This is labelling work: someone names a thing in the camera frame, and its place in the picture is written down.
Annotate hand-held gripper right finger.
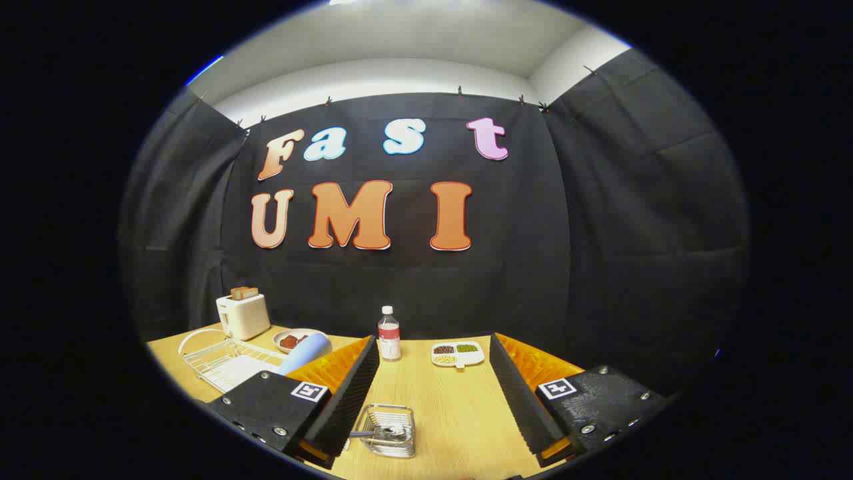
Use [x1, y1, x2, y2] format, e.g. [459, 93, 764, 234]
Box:
[490, 333, 670, 467]

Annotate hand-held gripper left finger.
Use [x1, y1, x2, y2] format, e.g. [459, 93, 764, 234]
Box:
[207, 335, 381, 471]

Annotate silver wire basket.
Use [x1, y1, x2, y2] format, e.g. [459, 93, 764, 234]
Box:
[349, 404, 417, 459]

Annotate blue plate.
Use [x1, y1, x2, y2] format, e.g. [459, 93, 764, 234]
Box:
[277, 333, 332, 376]

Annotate white wire dish rack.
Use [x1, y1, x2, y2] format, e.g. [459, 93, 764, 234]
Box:
[178, 328, 294, 394]

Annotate white divided snack dish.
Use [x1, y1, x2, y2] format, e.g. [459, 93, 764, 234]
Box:
[430, 341, 486, 369]

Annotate clear plastic water bottle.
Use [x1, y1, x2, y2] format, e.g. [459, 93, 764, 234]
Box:
[378, 306, 402, 362]

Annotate small white bowl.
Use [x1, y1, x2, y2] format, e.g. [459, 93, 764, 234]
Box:
[273, 329, 329, 354]

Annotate white toaster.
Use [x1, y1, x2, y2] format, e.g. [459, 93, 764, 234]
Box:
[216, 293, 271, 341]

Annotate black backdrop cloth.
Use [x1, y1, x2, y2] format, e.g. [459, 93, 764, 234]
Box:
[120, 50, 750, 394]

